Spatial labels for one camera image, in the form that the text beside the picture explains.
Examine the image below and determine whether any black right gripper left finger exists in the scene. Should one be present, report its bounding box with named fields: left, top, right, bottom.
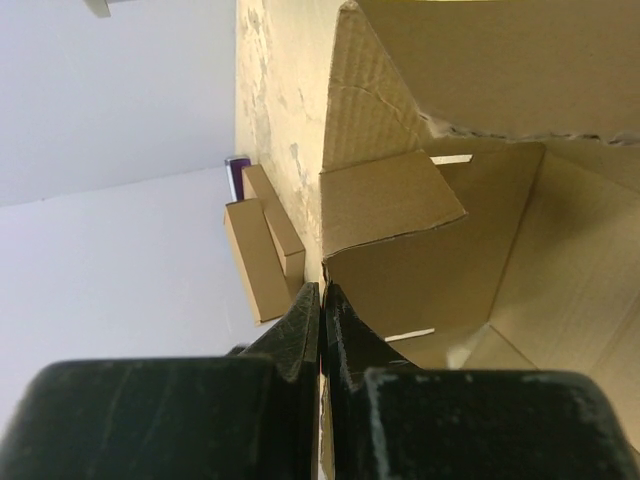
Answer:
left=1, top=283, right=320, bottom=479

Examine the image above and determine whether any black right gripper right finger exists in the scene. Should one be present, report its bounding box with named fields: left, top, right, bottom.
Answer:
left=324, top=284, right=639, bottom=479

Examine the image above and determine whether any brown cardboard box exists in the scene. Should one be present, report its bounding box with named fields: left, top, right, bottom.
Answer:
left=320, top=1, right=639, bottom=461

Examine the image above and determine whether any folded cardboard box upper left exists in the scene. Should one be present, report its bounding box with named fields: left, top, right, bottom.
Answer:
left=223, top=199, right=292, bottom=325

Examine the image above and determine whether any purple flat box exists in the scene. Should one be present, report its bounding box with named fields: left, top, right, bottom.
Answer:
left=224, top=156, right=251, bottom=202

